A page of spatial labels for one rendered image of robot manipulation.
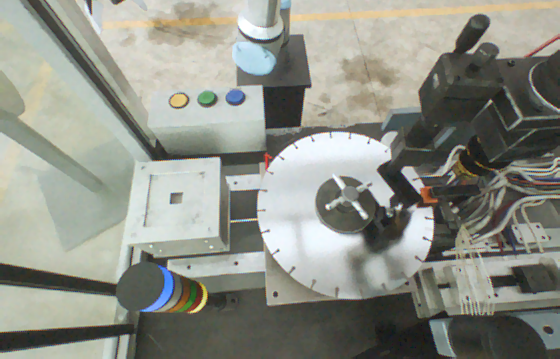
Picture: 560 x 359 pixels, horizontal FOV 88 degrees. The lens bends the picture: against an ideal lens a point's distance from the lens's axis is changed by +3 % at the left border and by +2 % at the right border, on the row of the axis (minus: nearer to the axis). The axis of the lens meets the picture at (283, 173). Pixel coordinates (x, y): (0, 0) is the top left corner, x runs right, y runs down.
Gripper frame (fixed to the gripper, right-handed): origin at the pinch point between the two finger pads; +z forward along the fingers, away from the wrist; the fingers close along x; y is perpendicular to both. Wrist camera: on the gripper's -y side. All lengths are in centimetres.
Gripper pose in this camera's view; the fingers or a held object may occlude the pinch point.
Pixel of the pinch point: (125, 24)
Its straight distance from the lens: 102.5
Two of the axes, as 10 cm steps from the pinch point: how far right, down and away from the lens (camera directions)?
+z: -0.1, 4.5, 8.9
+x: -7.2, 6.2, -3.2
